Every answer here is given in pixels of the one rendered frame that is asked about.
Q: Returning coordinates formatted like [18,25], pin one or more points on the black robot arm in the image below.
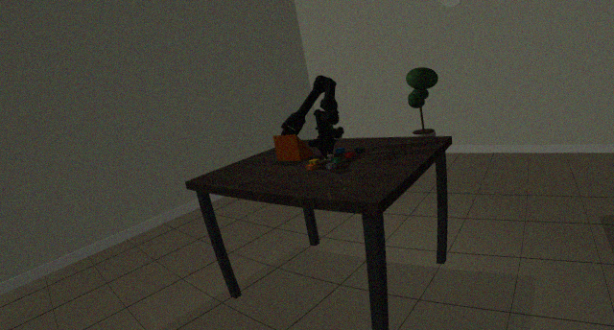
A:
[329,104]

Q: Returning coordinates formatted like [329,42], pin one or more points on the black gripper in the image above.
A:
[323,143]

